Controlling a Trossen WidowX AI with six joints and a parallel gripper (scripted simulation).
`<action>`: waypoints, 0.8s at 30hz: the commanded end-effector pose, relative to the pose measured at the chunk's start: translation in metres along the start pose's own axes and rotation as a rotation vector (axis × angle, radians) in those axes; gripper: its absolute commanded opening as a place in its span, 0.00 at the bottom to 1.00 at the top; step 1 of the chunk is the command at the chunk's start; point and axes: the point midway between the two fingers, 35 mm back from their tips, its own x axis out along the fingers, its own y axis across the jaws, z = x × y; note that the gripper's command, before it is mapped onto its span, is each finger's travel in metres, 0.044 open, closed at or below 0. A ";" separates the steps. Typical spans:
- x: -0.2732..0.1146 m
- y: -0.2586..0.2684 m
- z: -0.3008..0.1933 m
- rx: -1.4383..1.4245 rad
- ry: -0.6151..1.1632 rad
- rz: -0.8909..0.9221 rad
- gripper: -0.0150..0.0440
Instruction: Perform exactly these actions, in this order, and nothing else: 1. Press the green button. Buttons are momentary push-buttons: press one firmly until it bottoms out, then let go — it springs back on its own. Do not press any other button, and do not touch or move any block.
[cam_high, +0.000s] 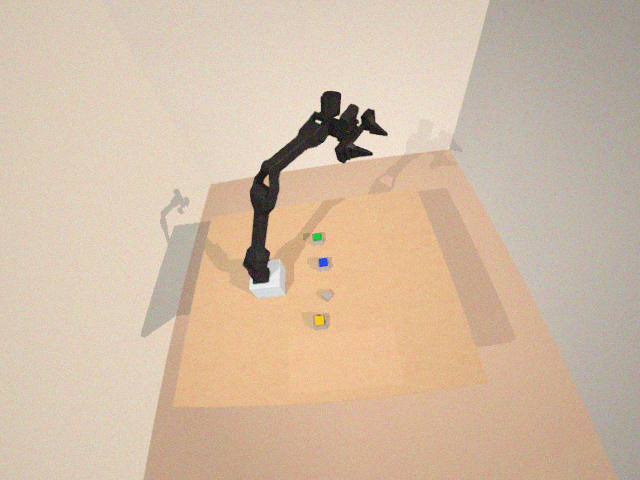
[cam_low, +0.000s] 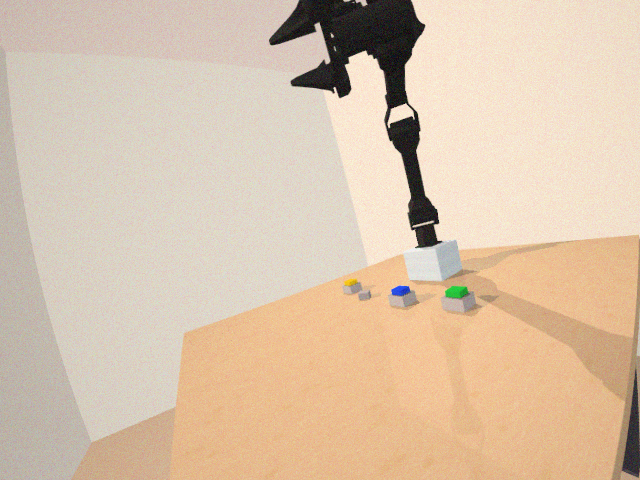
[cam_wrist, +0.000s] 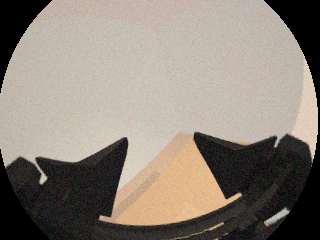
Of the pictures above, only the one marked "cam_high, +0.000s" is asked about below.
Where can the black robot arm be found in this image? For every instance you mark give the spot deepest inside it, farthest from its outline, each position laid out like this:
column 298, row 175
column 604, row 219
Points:
column 263, row 198

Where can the blue button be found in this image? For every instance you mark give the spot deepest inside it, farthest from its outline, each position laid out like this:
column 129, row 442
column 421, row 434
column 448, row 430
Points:
column 323, row 264

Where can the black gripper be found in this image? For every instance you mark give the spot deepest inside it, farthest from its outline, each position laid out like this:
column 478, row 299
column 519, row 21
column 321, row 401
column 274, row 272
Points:
column 346, row 149

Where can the green button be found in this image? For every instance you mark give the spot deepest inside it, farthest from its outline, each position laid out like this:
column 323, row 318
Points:
column 317, row 239

